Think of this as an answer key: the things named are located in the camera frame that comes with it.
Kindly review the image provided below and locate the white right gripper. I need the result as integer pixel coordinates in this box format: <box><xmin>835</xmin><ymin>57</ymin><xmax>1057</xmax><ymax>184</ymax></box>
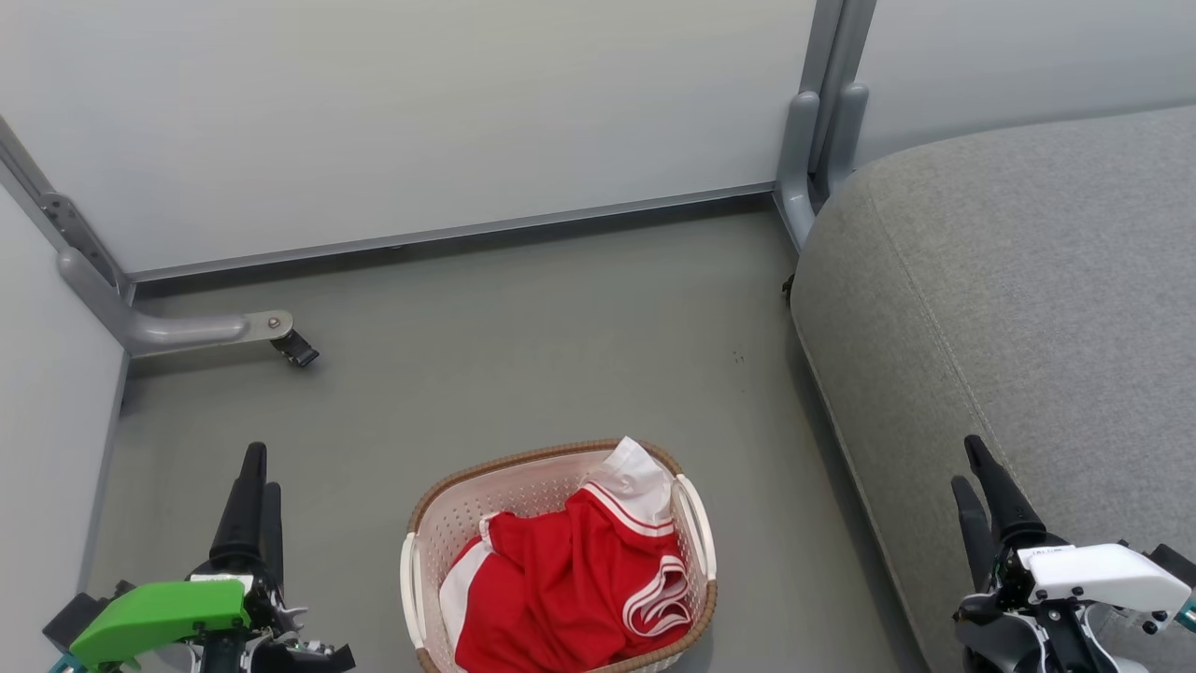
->
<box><xmin>950</xmin><ymin>435</ymin><xmax>1196</xmax><ymax>673</ymax></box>

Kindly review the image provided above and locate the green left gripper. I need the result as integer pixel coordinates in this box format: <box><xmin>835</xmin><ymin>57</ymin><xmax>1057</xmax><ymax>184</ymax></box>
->
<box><xmin>42</xmin><ymin>442</ymin><xmax>357</xmax><ymax>673</ymax></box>

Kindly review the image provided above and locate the red and white garment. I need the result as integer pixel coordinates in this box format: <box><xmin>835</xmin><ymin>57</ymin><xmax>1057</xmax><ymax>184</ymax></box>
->
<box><xmin>439</xmin><ymin>437</ymin><xmax>694</xmax><ymax>673</ymax></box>

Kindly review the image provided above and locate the grey fabric sofa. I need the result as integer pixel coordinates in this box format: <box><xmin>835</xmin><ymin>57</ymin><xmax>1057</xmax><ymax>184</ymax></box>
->
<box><xmin>790</xmin><ymin>105</ymin><xmax>1196</xmax><ymax>673</ymax></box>

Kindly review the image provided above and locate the grey metal partition leg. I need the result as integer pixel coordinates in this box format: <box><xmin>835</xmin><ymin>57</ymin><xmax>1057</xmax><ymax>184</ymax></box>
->
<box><xmin>0</xmin><ymin>117</ymin><xmax>295</xmax><ymax>361</ymax></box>

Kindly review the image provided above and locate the cream perforated laundry basket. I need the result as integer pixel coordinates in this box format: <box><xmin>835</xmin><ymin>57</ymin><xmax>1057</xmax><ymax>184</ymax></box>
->
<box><xmin>400</xmin><ymin>437</ymin><xmax>719</xmax><ymax>673</ymax></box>

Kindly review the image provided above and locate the grey partition bottom rail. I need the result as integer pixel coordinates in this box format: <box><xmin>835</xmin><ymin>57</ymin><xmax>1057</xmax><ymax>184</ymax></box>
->
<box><xmin>126</xmin><ymin>182</ymin><xmax>776</xmax><ymax>283</ymax></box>

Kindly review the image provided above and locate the grey metal partition post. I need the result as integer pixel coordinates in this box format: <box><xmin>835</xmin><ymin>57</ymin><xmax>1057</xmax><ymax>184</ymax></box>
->
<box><xmin>774</xmin><ymin>0</ymin><xmax>879</xmax><ymax>251</ymax></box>

